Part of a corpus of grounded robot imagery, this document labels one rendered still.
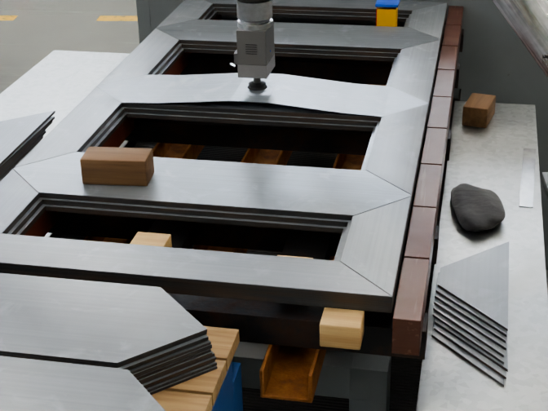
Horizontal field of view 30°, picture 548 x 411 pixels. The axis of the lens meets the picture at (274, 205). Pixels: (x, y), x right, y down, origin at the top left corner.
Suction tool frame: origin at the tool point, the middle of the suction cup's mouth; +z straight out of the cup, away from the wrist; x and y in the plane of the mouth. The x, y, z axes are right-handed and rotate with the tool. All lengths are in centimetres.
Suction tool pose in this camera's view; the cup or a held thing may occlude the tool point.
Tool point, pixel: (257, 92)
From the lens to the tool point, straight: 224.1
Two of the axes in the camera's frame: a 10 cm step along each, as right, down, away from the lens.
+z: 0.3, 8.9, 4.5
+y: -2.1, 4.4, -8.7
